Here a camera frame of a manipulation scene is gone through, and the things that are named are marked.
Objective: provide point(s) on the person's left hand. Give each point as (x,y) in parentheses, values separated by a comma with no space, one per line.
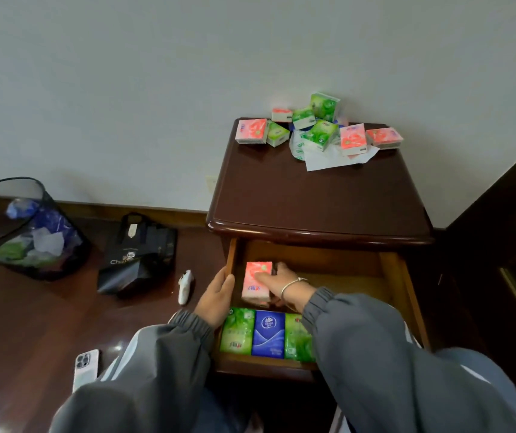
(212,302)

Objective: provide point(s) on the person's right hand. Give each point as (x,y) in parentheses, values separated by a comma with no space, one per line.
(290,286)

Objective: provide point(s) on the person's right thumb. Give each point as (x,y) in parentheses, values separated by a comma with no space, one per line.
(266,276)

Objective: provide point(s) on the person's left thumb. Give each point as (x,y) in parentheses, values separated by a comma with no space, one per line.
(229,286)

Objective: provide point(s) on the pink tissue packet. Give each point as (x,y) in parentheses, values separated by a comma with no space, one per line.
(384,137)
(353,139)
(281,114)
(251,130)
(252,284)

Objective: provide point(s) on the person's left forearm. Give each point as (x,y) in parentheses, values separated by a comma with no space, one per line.
(149,374)

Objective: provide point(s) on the person's right forearm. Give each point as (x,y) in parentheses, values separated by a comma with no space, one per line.
(388,369)

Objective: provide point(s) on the small white gadget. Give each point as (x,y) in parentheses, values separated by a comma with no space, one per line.
(185,287)

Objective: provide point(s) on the green tissue packet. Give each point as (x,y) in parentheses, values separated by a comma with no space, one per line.
(322,133)
(303,118)
(238,331)
(324,106)
(297,340)
(277,134)

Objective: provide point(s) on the blue tissue packet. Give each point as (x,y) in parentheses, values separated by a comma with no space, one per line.
(268,334)

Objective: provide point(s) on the wooden nightstand drawer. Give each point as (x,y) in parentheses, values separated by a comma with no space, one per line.
(343,266)

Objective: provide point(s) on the dark brown wooden nightstand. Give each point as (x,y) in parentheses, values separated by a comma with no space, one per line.
(303,193)

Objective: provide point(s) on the black paper shopping bag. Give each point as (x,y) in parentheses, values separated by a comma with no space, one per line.
(136,257)

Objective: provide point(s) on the white tissue paper sheet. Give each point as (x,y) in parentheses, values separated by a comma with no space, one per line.
(330,160)

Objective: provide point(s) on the clear plastic wrapper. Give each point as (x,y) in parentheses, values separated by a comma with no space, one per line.
(297,146)

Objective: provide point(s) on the white smartphone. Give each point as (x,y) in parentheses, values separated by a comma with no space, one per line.
(85,367)

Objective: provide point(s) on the white crumpled paper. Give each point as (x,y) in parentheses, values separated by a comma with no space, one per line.
(48,242)

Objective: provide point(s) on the blue plastic rubbish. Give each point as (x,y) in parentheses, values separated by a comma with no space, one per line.
(50,218)

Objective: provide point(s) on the green wrapper rubbish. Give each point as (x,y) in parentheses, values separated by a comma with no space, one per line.
(10,252)

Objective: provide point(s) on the dark wooden furniture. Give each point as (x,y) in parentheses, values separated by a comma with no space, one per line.
(496,266)

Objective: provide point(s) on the white wall outlet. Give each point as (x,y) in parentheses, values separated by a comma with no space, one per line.
(211,183)

